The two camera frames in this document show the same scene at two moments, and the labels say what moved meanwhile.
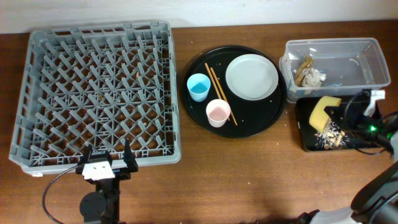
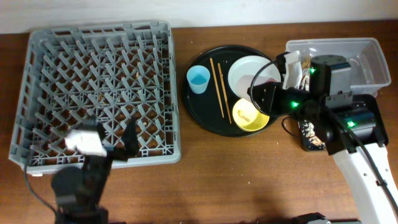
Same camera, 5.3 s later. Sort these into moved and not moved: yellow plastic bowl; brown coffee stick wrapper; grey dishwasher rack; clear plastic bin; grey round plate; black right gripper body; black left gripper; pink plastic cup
Moved: pink plastic cup; black right gripper body; black left gripper; yellow plastic bowl
Not moved: grey round plate; grey dishwasher rack; brown coffee stick wrapper; clear plastic bin
